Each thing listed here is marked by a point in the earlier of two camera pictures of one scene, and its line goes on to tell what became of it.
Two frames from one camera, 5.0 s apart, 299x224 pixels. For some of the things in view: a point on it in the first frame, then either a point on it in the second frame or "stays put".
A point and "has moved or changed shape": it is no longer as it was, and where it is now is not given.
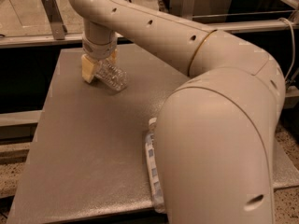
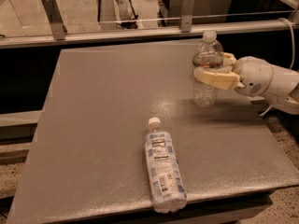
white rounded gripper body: x=98 y=50 to x=252 y=76
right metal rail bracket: x=189 y=1 stays put
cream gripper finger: x=88 y=68 to x=221 y=79
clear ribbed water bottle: x=116 y=77 has moved or changed shape
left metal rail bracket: x=54 y=15 stays put
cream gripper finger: x=114 y=56 to x=228 y=59
